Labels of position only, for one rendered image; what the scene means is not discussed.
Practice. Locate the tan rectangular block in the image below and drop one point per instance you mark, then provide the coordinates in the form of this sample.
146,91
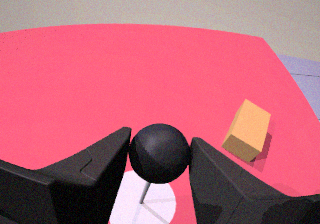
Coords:
246,135

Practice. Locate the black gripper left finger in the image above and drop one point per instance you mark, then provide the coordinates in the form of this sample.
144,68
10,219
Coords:
78,190

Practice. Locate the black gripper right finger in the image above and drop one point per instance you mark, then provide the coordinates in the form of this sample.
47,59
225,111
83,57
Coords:
225,193

